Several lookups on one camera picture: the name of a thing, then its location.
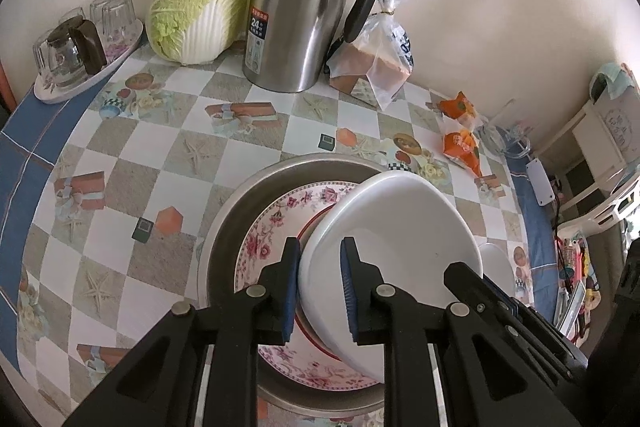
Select tall clear glass tumbler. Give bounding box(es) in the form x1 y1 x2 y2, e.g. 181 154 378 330
487 98 519 134

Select large stainless steel basin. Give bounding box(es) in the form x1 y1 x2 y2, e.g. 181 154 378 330
197 153 401 419

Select clear drinking glass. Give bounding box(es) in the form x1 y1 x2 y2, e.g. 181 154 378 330
89 0 118 24
59 7 87 28
101 0 137 46
32 36 55 74

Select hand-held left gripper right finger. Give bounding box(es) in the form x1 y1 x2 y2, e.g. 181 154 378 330
339 237 582 427

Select white power strip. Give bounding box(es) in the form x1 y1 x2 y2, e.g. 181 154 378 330
524 158 556 207

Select pink floral plate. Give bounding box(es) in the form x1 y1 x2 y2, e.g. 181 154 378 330
234 181 387 393

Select small white dish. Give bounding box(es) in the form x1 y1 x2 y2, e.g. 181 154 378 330
477 242 516 304

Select white plastic chair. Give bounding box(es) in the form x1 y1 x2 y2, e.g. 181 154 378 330
556 177 640 254
530 96 640 208

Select colourful packets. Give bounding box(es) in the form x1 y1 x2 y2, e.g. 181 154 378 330
554 231 602 344

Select white oval tray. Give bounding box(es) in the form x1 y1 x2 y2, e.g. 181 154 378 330
33 19 146 106

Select stainless steel thermos jug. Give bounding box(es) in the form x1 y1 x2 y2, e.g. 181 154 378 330
242 0 385 94

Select glass teapot with dark handle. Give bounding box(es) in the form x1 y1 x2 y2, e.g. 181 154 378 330
44 19 109 89

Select plain white bowl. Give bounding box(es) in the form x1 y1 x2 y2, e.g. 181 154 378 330
297 170 485 386

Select bagged sliced bread loaf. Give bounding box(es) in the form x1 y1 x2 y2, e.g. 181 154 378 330
327 0 454 110

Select teal cloth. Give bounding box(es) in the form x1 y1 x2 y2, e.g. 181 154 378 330
589 62 640 102

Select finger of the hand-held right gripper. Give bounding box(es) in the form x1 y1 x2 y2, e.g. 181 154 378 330
443 260 589 389

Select red wooden rail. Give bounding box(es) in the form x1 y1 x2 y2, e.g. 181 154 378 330
0 61 17 114

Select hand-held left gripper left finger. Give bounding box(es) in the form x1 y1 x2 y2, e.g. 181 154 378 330
62 236 304 427

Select orange snack packet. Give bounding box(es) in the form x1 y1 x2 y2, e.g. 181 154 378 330
442 129 484 178
438 91 482 130

